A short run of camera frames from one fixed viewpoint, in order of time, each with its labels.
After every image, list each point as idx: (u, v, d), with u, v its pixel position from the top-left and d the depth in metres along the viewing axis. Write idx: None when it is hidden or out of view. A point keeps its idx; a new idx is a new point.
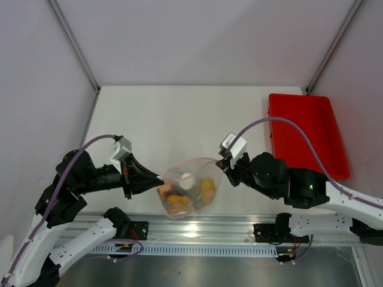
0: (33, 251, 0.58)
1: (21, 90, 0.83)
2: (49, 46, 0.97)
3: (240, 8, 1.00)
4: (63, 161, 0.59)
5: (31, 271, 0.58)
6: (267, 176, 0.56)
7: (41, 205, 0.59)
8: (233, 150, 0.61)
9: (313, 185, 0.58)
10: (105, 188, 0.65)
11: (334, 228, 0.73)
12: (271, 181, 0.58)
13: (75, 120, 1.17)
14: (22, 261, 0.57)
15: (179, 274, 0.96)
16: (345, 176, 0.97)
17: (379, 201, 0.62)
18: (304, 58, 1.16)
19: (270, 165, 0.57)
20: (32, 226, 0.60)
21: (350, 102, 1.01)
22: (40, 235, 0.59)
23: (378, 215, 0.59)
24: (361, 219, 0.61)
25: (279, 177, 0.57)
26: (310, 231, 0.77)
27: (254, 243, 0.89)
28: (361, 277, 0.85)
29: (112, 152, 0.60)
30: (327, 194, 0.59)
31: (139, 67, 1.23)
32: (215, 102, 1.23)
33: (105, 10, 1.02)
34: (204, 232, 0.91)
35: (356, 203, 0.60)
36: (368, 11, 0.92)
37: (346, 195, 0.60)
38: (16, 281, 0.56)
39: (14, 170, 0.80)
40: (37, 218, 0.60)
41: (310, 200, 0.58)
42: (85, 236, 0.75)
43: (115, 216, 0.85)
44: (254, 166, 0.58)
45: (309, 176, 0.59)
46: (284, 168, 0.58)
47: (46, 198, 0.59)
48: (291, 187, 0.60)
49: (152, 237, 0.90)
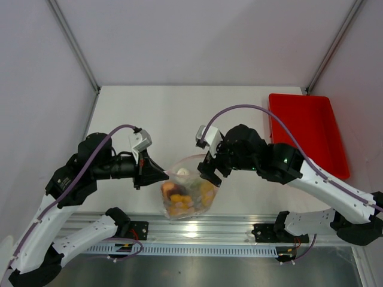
0: (40, 234, 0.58)
1: (21, 90, 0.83)
2: (49, 46, 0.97)
3: (240, 8, 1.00)
4: (87, 140, 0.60)
5: (36, 256, 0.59)
6: (236, 142, 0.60)
7: (51, 185, 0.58)
8: (207, 139, 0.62)
9: (288, 159, 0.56)
10: (115, 176, 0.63)
11: (318, 223, 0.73)
12: (245, 150, 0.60)
13: (75, 119, 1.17)
14: (28, 244, 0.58)
15: (179, 274, 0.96)
16: (345, 176, 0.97)
17: (359, 192, 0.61)
18: (304, 57, 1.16)
19: (242, 133, 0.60)
20: (42, 207, 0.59)
21: (350, 102, 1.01)
22: (49, 217, 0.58)
23: (353, 205, 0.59)
24: (334, 206, 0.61)
25: (248, 144, 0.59)
26: (300, 226, 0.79)
27: (254, 243, 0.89)
28: (361, 277, 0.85)
29: (133, 139, 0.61)
30: (301, 170, 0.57)
31: (139, 67, 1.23)
32: (215, 102, 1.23)
33: (105, 10, 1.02)
34: (204, 232, 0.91)
35: (331, 186, 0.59)
36: (368, 11, 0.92)
37: (322, 177, 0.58)
38: (20, 265, 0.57)
39: (13, 169, 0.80)
40: (48, 198, 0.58)
41: (283, 173, 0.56)
42: (87, 231, 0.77)
43: (116, 216, 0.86)
44: (231, 137, 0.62)
45: (289, 152, 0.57)
46: (258, 140, 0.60)
47: (58, 179, 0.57)
48: (264, 159, 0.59)
49: (152, 237, 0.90)
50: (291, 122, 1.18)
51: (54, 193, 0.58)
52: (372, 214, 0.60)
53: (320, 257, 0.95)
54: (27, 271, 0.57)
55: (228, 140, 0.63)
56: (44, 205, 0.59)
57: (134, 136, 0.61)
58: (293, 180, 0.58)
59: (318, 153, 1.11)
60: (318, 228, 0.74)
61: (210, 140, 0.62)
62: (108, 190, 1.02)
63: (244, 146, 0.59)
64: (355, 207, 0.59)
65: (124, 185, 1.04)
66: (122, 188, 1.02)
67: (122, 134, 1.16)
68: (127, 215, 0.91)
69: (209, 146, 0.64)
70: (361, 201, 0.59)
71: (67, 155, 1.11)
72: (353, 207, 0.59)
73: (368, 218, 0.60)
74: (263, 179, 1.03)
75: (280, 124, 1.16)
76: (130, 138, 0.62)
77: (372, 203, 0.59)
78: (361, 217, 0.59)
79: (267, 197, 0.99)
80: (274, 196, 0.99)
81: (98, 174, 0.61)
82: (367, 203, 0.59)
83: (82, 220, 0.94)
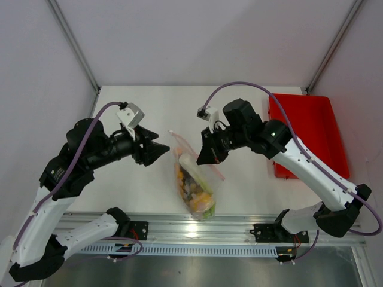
0: (38, 227, 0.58)
1: (21, 90, 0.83)
2: (49, 45, 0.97)
3: (241, 8, 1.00)
4: (75, 128, 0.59)
5: (35, 247, 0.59)
6: (229, 110, 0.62)
7: (46, 177, 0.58)
8: (207, 110, 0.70)
9: (276, 133, 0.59)
10: (116, 158, 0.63)
11: (306, 215, 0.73)
12: (237, 121, 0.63)
13: (75, 119, 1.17)
14: (26, 238, 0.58)
15: (179, 274, 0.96)
16: (345, 176, 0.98)
17: (342, 179, 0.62)
18: (304, 57, 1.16)
19: (236, 103, 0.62)
20: (36, 200, 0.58)
21: (350, 101, 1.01)
22: (45, 210, 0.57)
23: (331, 189, 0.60)
24: (314, 188, 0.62)
25: (240, 115, 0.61)
26: (292, 218, 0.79)
27: (254, 243, 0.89)
28: (361, 277, 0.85)
29: (124, 118, 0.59)
30: (286, 146, 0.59)
31: (139, 67, 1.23)
32: (215, 102, 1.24)
33: (105, 10, 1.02)
34: (204, 233, 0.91)
35: (312, 167, 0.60)
36: (369, 12, 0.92)
37: (304, 156, 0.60)
38: (20, 258, 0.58)
39: (14, 168, 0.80)
40: (42, 190, 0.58)
41: (268, 146, 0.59)
42: (90, 226, 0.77)
43: (116, 215, 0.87)
44: (225, 107, 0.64)
45: (280, 128, 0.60)
46: (251, 112, 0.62)
47: (51, 170, 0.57)
48: (255, 133, 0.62)
49: (152, 237, 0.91)
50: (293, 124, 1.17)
51: (48, 185, 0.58)
52: (350, 203, 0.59)
53: (320, 257, 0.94)
54: (28, 263, 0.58)
55: (224, 110, 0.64)
56: (39, 198, 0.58)
57: (124, 112, 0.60)
58: (277, 156, 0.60)
59: (318, 153, 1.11)
60: (307, 222, 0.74)
61: (213, 113, 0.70)
62: (108, 190, 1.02)
63: (236, 116, 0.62)
64: (333, 192, 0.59)
65: (123, 185, 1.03)
66: (121, 188, 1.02)
67: None
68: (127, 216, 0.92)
69: (209, 119, 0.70)
70: (340, 187, 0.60)
71: None
72: (331, 191, 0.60)
73: (345, 205, 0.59)
74: (263, 179, 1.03)
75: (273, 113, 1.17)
76: (120, 115, 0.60)
77: (352, 191, 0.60)
78: (338, 203, 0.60)
79: (266, 197, 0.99)
80: (274, 195, 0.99)
81: (93, 162, 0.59)
82: (347, 190, 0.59)
83: (82, 219, 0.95)
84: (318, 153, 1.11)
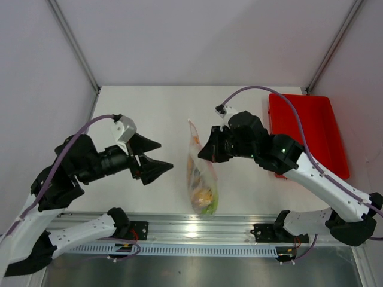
0: (23, 231, 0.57)
1: (21, 89, 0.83)
2: (48, 45, 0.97)
3: (240, 8, 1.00)
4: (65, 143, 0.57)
5: (20, 249, 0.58)
6: (238, 127, 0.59)
7: (36, 185, 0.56)
8: (227, 109, 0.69)
9: (286, 149, 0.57)
10: (111, 171, 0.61)
11: (315, 222, 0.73)
12: (245, 137, 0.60)
13: (75, 119, 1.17)
14: (12, 239, 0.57)
15: (179, 274, 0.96)
16: (344, 175, 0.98)
17: (355, 189, 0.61)
18: (304, 57, 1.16)
19: (246, 119, 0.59)
20: (26, 205, 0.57)
21: (351, 101, 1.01)
22: (32, 217, 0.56)
23: (346, 202, 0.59)
24: (328, 202, 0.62)
25: (250, 131, 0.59)
26: (298, 223, 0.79)
27: (254, 243, 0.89)
28: (361, 277, 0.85)
29: (116, 133, 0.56)
30: (297, 161, 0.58)
31: (139, 67, 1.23)
32: (215, 102, 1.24)
33: (105, 9, 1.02)
34: (204, 233, 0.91)
35: (326, 181, 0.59)
36: (368, 12, 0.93)
37: (318, 171, 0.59)
38: (2, 258, 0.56)
39: (13, 168, 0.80)
40: (31, 198, 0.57)
41: (279, 162, 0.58)
42: (86, 227, 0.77)
43: (116, 217, 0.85)
44: (231, 122, 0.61)
45: (289, 142, 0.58)
46: (260, 128, 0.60)
47: (42, 180, 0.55)
48: (263, 148, 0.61)
49: (152, 237, 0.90)
50: (289, 126, 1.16)
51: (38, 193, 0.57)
52: (366, 214, 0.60)
53: (320, 258, 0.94)
54: (13, 262, 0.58)
55: (231, 124, 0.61)
56: (27, 205, 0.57)
57: (115, 125, 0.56)
58: (289, 172, 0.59)
59: (318, 153, 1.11)
60: (314, 226, 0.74)
61: (228, 114, 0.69)
62: (108, 190, 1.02)
63: (245, 132, 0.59)
64: (349, 205, 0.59)
65: (123, 185, 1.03)
66: (121, 188, 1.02)
67: None
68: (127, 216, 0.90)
69: (223, 116, 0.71)
70: (355, 199, 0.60)
71: None
72: (347, 205, 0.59)
73: (362, 217, 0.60)
74: (263, 179, 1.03)
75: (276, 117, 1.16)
76: (112, 128, 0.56)
77: (367, 201, 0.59)
78: (355, 216, 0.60)
79: (266, 197, 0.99)
80: (274, 195, 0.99)
81: (83, 176, 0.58)
82: (362, 201, 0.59)
83: (81, 220, 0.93)
84: (318, 153, 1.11)
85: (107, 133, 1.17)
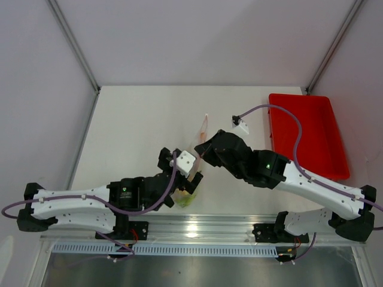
0: (72, 205, 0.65)
1: (21, 90, 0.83)
2: (48, 45, 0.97)
3: (240, 8, 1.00)
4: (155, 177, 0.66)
5: (49, 213, 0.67)
6: (223, 150, 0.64)
7: (116, 185, 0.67)
8: (240, 125, 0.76)
9: (271, 165, 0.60)
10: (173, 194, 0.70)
11: (317, 222, 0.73)
12: (231, 157, 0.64)
13: (75, 119, 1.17)
14: (58, 202, 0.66)
15: (179, 274, 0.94)
16: (346, 176, 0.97)
17: (346, 188, 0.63)
18: (304, 58, 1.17)
19: (229, 142, 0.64)
20: (95, 191, 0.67)
21: (351, 101, 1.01)
22: (92, 202, 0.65)
23: (340, 201, 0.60)
24: (325, 204, 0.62)
25: (234, 152, 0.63)
26: (299, 225, 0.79)
27: (254, 243, 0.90)
28: (361, 277, 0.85)
29: (184, 164, 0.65)
30: (284, 173, 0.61)
31: (139, 67, 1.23)
32: (215, 101, 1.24)
33: (105, 9, 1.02)
34: (204, 233, 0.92)
35: (315, 185, 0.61)
36: (368, 12, 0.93)
37: (306, 178, 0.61)
38: (38, 209, 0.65)
39: (14, 168, 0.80)
40: (106, 190, 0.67)
41: (267, 179, 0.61)
42: (90, 217, 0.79)
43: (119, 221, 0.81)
44: (217, 144, 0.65)
45: (273, 156, 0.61)
46: (243, 148, 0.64)
47: (125, 186, 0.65)
48: (251, 166, 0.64)
49: (152, 237, 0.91)
50: (284, 129, 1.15)
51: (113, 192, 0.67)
52: (362, 209, 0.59)
53: (321, 258, 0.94)
54: (38, 216, 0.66)
55: (215, 147, 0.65)
56: (97, 191, 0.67)
57: (185, 160, 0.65)
58: (279, 185, 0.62)
59: (318, 154, 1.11)
60: (316, 226, 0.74)
61: (239, 128, 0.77)
62: None
63: (230, 155, 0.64)
64: (343, 204, 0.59)
65: None
66: None
67: (127, 133, 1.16)
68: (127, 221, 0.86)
69: (233, 127, 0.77)
70: (348, 197, 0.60)
71: (67, 155, 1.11)
72: (342, 204, 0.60)
73: (359, 213, 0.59)
74: None
75: (276, 123, 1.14)
76: (181, 164, 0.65)
77: (359, 197, 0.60)
78: (352, 213, 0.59)
79: (266, 197, 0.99)
80: (275, 195, 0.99)
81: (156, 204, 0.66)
82: (355, 197, 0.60)
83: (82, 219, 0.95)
84: (317, 154, 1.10)
85: (107, 132, 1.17)
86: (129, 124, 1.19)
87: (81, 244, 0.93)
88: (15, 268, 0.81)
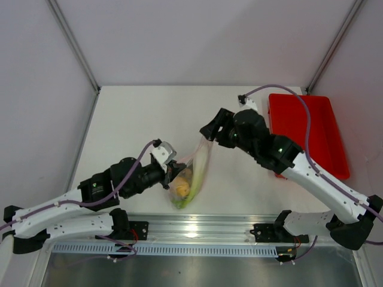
0: (51, 215, 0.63)
1: (21, 90, 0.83)
2: (48, 45, 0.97)
3: (240, 9, 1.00)
4: (119, 163, 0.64)
5: (33, 229, 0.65)
6: (243, 123, 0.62)
7: (86, 183, 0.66)
8: (247, 103, 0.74)
9: (283, 149, 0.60)
10: (148, 185, 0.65)
11: (315, 223, 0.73)
12: (248, 133, 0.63)
13: (75, 119, 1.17)
14: (36, 216, 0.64)
15: (179, 274, 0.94)
16: (346, 176, 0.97)
17: (352, 191, 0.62)
18: (304, 58, 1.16)
19: (252, 117, 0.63)
20: (67, 195, 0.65)
21: (352, 101, 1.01)
22: (67, 207, 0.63)
23: (342, 202, 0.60)
24: (325, 201, 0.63)
25: (254, 128, 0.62)
26: (297, 223, 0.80)
27: (254, 243, 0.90)
28: (361, 277, 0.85)
29: (158, 155, 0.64)
30: (294, 161, 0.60)
31: (138, 67, 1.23)
32: (214, 102, 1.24)
33: (105, 9, 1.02)
34: (204, 232, 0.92)
35: (322, 180, 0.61)
36: (368, 12, 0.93)
37: (314, 170, 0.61)
38: (19, 229, 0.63)
39: (14, 168, 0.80)
40: (76, 192, 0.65)
41: (277, 162, 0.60)
42: (85, 222, 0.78)
43: (119, 219, 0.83)
44: (239, 118, 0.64)
45: (288, 142, 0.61)
46: (264, 127, 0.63)
47: (94, 182, 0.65)
48: (264, 147, 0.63)
49: (152, 237, 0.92)
50: (283, 125, 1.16)
51: (84, 190, 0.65)
52: (362, 215, 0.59)
53: (321, 257, 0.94)
54: (21, 235, 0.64)
55: (236, 120, 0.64)
56: (70, 195, 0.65)
57: (159, 150, 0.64)
58: (286, 171, 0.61)
59: (318, 153, 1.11)
60: (314, 228, 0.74)
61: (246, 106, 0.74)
62: None
63: (249, 130, 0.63)
64: (344, 205, 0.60)
65: None
66: None
67: (126, 133, 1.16)
68: (128, 222, 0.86)
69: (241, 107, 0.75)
70: (351, 200, 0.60)
71: (67, 155, 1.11)
72: (342, 204, 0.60)
73: (358, 217, 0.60)
74: (263, 179, 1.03)
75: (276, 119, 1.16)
76: (155, 152, 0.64)
77: (364, 202, 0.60)
78: (350, 215, 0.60)
79: (266, 197, 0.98)
80: (275, 195, 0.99)
81: (127, 192, 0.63)
82: (358, 202, 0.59)
83: None
84: (316, 153, 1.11)
85: (106, 133, 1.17)
86: (129, 124, 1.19)
87: (81, 244, 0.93)
88: (15, 267, 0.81)
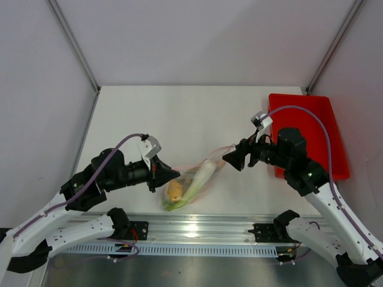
0: (41, 226, 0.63)
1: (21, 89, 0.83)
2: (48, 45, 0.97)
3: (240, 8, 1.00)
4: (99, 155, 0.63)
5: (28, 245, 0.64)
6: (285, 140, 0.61)
7: (67, 186, 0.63)
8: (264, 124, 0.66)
9: (313, 174, 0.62)
10: (131, 182, 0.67)
11: (324, 246, 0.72)
12: (285, 149, 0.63)
13: (75, 119, 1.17)
14: (26, 232, 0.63)
15: (179, 274, 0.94)
16: (346, 175, 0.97)
17: (370, 235, 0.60)
18: (304, 58, 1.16)
19: (295, 136, 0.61)
20: (51, 202, 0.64)
21: (352, 101, 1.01)
22: (54, 214, 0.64)
23: (355, 241, 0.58)
24: (341, 237, 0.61)
25: (292, 148, 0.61)
26: (303, 235, 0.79)
27: (254, 243, 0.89)
28: None
29: (142, 147, 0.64)
30: (319, 188, 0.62)
31: (138, 66, 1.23)
32: (214, 102, 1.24)
33: (105, 9, 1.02)
34: (204, 233, 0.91)
35: (342, 216, 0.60)
36: (367, 12, 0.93)
37: (336, 203, 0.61)
38: (14, 248, 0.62)
39: (14, 168, 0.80)
40: (60, 196, 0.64)
41: (303, 183, 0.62)
42: (83, 228, 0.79)
43: (117, 217, 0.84)
44: (282, 132, 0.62)
45: (319, 168, 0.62)
46: (304, 149, 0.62)
47: (75, 182, 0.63)
48: (295, 165, 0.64)
49: (152, 237, 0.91)
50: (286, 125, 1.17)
51: (66, 193, 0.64)
52: (372, 260, 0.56)
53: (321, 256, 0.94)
54: (17, 255, 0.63)
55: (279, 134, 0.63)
56: (54, 201, 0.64)
57: (143, 143, 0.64)
58: (309, 195, 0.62)
59: (318, 153, 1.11)
60: (320, 249, 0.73)
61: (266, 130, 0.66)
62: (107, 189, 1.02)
63: (288, 147, 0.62)
64: (356, 244, 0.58)
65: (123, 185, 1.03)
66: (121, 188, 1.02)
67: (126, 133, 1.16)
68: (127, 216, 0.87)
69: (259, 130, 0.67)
70: (366, 241, 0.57)
71: (67, 156, 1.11)
72: (355, 244, 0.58)
73: (367, 260, 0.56)
74: (263, 180, 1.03)
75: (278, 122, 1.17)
76: (140, 146, 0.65)
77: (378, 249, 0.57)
78: (360, 257, 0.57)
79: (267, 197, 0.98)
80: (275, 195, 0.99)
81: (109, 185, 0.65)
82: (373, 246, 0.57)
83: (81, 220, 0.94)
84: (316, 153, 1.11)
85: (106, 133, 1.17)
86: (129, 124, 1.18)
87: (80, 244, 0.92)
88: None
